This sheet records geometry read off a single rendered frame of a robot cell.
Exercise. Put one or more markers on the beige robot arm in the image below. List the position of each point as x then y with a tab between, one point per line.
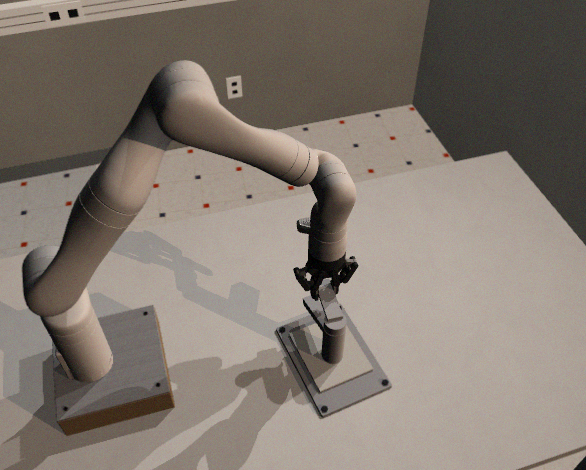
181	101

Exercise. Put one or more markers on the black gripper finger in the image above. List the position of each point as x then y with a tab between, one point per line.
345	274
313	284

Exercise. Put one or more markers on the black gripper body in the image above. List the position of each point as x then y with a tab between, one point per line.
315	264

